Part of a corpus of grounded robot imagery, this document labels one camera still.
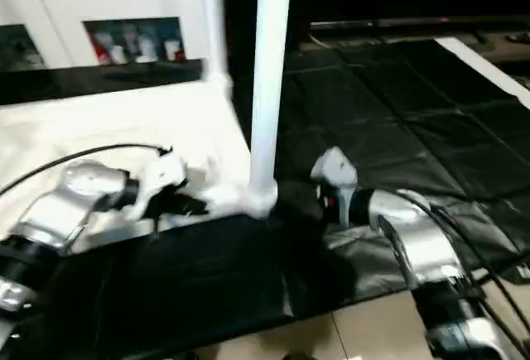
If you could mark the white plastic table top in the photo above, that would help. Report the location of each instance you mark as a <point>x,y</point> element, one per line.
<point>108,128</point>

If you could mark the white plastic table leg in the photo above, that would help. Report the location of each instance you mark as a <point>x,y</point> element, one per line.
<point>269,79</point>
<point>214,21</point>

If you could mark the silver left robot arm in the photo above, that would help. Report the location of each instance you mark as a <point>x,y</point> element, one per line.
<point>66,211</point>

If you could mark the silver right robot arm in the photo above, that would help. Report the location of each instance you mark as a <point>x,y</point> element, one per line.
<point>422,244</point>

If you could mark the black work mat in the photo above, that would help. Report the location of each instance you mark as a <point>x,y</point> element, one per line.
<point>397,112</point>

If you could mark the white cup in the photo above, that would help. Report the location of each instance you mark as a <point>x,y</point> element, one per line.
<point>172,49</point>

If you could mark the white bottle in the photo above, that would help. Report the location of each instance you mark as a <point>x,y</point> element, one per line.
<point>147,45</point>

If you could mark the red bottle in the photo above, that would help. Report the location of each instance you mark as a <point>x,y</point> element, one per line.
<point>101,45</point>

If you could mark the white glass door cabinet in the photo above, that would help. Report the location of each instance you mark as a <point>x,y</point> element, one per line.
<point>99,4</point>

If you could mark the black remote control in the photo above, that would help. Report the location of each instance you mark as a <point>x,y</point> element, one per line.
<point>520,37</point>

